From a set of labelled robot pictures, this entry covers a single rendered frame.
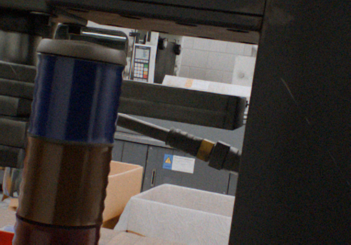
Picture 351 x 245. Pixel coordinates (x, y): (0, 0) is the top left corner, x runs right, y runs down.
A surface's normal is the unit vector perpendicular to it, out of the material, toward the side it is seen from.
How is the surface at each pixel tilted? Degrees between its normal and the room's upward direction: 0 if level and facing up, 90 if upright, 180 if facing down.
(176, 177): 90
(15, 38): 90
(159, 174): 90
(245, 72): 90
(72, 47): 72
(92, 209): 76
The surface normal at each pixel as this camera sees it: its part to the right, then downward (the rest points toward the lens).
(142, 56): -0.46, 0.11
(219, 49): -0.25, 0.01
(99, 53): 0.50, -0.20
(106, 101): 0.79, -0.10
